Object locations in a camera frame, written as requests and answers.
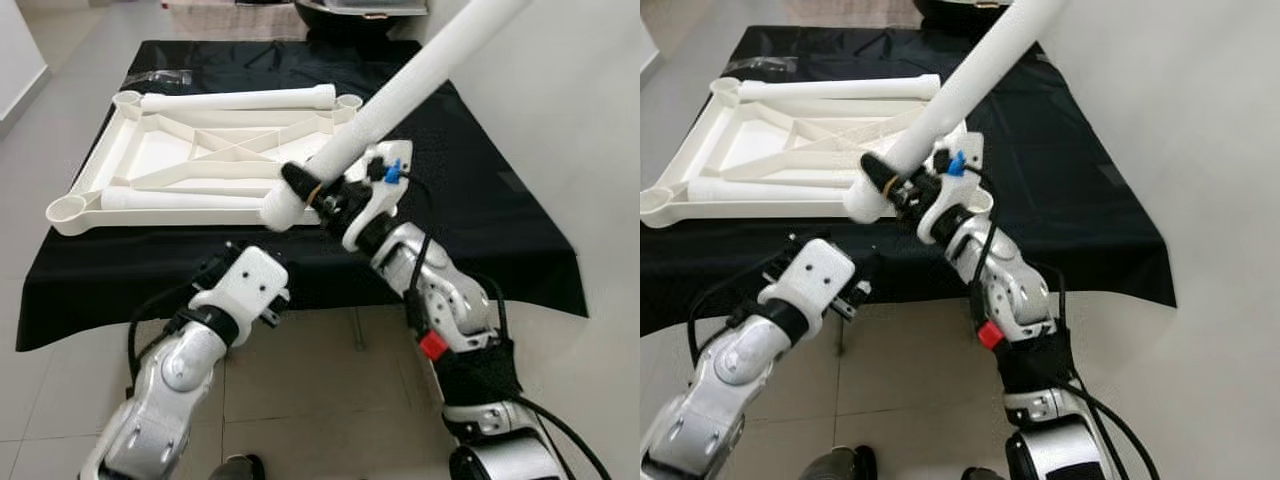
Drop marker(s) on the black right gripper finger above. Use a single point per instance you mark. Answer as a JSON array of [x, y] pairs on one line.
[[300, 182], [880, 172]]

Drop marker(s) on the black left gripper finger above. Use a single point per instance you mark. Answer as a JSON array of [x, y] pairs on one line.
[[276, 312], [863, 285], [810, 247], [229, 250]]

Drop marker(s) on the white plastic children table top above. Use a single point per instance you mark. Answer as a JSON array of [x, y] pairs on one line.
[[760, 150], [165, 160]]

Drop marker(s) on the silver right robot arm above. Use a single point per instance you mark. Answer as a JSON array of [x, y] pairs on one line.
[[1010, 290], [450, 300]]

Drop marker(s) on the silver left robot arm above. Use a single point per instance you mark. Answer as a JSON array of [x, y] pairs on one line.
[[165, 390], [730, 370]]

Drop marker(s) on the black tablecloth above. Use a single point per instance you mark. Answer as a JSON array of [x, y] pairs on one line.
[[1050, 230], [150, 280]]

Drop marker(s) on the clear tape strip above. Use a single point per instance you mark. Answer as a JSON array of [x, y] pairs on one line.
[[770, 66], [160, 76]]

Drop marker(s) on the black left robot foot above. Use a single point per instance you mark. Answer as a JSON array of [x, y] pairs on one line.
[[840, 465], [236, 468]]

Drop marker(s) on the black robot foot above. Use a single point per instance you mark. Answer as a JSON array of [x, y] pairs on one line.
[[983, 474], [236, 468], [840, 465]]

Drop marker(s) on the patterned bench cloth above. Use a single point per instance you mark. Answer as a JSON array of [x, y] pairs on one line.
[[230, 20], [845, 12]]

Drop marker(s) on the black wok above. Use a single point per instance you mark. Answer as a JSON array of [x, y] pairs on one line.
[[960, 15], [350, 25]]

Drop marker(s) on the black right robot foot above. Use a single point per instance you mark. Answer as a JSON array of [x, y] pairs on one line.
[[983, 474]]

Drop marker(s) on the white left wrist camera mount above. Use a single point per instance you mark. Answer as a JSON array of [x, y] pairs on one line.
[[245, 285], [810, 280]]

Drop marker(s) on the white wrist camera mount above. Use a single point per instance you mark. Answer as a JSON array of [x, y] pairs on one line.
[[375, 215], [810, 280], [245, 285], [948, 212]]

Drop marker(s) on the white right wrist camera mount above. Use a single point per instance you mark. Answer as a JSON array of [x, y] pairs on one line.
[[375, 215], [948, 212]]

